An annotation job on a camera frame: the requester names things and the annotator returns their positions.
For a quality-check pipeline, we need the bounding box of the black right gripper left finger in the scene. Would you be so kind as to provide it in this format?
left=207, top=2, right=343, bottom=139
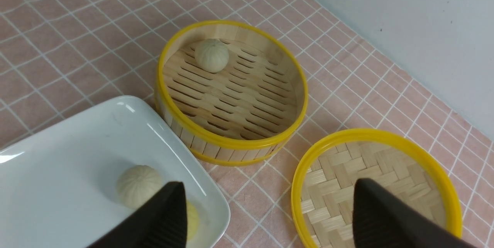
left=90, top=181, right=188, bottom=248

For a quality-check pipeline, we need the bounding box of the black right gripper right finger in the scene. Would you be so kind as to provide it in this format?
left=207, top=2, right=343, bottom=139
left=352, top=178, right=471, bottom=248

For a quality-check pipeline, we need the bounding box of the yellow steamed bun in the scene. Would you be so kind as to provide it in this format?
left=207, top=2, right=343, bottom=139
left=186, top=199, right=200, bottom=241

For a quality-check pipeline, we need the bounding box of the cream steamed bun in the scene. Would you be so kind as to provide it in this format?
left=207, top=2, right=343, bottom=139
left=116, top=165, right=163, bottom=209

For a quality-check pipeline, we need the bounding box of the greenish steamed bun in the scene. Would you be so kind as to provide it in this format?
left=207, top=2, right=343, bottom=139
left=195, top=39, right=229, bottom=73

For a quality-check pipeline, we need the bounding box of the white square plate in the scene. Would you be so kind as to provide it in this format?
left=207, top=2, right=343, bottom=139
left=0, top=95, right=230, bottom=248

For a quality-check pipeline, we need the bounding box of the yellow rimmed woven steamer lid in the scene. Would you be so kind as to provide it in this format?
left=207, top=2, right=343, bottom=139
left=291, top=129, right=470, bottom=248

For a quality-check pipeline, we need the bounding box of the yellow rimmed bamboo steamer basket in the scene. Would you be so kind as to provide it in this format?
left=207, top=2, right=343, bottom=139
left=154, top=20, right=308, bottom=166

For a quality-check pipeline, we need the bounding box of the pink checkered tablecloth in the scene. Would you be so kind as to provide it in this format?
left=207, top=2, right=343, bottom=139
left=0, top=0, right=493, bottom=248

